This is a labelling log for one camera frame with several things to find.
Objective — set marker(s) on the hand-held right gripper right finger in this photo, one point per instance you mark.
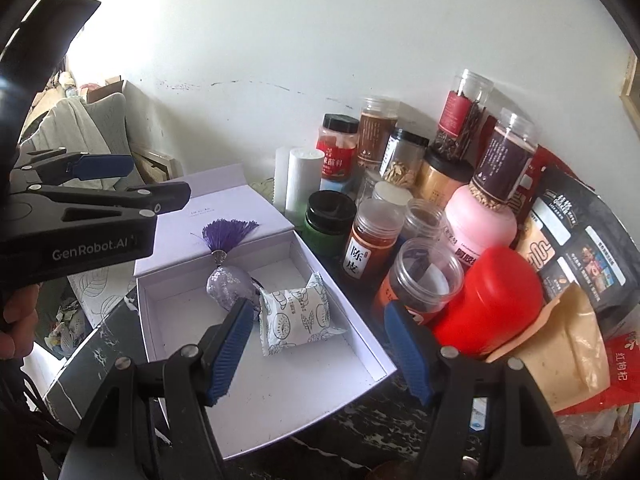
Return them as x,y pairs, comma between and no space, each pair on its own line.
407,355

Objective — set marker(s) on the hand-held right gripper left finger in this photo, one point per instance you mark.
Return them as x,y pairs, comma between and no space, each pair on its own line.
231,355

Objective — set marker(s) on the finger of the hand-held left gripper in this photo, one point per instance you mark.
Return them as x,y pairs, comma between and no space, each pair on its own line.
107,166
170,197

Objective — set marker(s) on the white gift box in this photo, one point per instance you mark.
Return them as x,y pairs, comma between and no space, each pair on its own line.
300,385

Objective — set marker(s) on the person's left hand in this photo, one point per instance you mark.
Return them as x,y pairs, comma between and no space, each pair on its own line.
17,310

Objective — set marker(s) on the leaf patterned white cloth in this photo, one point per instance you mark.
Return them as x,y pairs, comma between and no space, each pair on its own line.
100,290

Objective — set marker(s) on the grey cushioned chair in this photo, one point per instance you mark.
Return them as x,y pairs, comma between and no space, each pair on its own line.
85,125

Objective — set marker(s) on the purple tasselled sachet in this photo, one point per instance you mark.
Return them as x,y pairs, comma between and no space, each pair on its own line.
227,282

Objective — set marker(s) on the crumpled paper scraps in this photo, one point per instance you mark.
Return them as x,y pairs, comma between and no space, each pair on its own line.
65,325

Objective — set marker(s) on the white printed snack packet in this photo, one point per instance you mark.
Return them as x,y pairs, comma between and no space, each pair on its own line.
295,317

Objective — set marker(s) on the clear jar orange label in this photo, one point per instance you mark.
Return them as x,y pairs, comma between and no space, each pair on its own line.
420,280

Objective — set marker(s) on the cardboard box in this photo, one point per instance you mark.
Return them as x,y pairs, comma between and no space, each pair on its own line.
105,89

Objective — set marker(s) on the red lidded container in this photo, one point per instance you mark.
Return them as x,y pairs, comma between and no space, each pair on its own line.
492,300

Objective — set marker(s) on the white paper roll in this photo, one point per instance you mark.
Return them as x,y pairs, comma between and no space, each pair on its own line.
281,175
305,180

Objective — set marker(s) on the orange peel jar white label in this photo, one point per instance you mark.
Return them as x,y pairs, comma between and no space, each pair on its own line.
370,237

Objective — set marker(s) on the empty clear jar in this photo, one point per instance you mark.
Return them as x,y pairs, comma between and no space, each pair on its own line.
425,220

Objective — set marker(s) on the pink plastic bottle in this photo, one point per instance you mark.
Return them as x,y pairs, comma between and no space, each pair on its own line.
480,225

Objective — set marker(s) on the brown paper pouch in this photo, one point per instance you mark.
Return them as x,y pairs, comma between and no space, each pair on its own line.
565,350

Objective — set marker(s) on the green jar black lid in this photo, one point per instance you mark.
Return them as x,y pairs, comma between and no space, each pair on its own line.
327,210

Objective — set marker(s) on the small jar white lid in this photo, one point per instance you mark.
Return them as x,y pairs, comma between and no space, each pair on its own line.
392,192

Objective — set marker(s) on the red seasoning jar black lid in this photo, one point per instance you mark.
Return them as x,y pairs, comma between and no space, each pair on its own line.
337,157

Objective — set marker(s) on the orange powder jar black lid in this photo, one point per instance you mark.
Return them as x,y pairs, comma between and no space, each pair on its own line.
440,182

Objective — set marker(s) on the small clear jar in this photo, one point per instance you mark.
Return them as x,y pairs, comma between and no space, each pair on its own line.
367,182

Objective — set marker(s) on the seed jar black lid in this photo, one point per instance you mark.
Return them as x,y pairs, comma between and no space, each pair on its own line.
402,167

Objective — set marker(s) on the black printed bag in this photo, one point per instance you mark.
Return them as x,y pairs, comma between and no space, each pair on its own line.
585,260

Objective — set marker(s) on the clear bag of nuts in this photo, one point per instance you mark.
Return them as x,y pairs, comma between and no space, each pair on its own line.
595,440

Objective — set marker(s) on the clear jar brown label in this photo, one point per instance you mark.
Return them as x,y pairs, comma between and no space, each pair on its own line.
375,135

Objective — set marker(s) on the red packet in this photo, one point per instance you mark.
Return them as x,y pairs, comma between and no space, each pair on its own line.
622,360

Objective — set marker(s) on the bean jar dark red label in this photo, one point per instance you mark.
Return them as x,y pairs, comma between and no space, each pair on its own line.
502,160

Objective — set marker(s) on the tall jar red label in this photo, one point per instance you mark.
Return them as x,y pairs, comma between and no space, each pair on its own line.
457,110

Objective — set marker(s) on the wooden frame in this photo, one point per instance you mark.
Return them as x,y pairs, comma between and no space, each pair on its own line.
155,162

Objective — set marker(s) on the wall picture frame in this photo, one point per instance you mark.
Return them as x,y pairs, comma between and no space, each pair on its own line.
631,77

